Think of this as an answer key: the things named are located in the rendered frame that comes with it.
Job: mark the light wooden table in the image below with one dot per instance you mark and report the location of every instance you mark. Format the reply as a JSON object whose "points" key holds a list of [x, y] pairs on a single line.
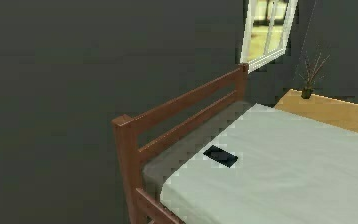
{"points": [[333, 111]]}

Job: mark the brown wooden bed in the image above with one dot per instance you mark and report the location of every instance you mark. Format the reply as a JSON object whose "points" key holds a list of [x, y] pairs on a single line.
{"points": [[270, 166]]}

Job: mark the black flat rectangular device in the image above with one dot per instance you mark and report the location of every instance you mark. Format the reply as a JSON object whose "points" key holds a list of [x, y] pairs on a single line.
{"points": [[220, 156]]}

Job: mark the white framed window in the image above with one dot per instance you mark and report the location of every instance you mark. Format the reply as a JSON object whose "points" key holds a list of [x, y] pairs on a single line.
{"points": [[267, 33]]}

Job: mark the bare twig house plant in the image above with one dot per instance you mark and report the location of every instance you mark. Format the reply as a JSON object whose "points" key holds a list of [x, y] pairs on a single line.
{"points": [[309, 78]]}

